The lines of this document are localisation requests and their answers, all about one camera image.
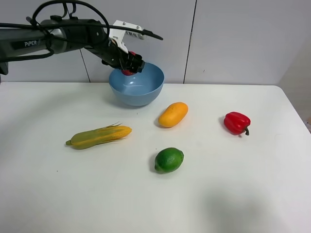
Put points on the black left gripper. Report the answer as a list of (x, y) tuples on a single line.
[(113, 56)]

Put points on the red pomegranate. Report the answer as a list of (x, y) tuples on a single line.
[(127, 72)]

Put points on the yellow orange mango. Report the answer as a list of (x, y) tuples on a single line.
[(173, 115)]

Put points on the green lime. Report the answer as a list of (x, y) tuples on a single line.
[(168, 160)]

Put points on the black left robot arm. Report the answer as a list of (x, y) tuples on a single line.
[(52, 37)]

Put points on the light blue plastic bowl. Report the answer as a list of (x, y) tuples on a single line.
[(138, 89)]

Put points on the yellow corn cob with husk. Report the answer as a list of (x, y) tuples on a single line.
[(88, 139)]

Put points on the red bell pepper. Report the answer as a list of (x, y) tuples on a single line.
[(237, 123)]

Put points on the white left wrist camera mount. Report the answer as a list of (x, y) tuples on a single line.
[(120, 28)]

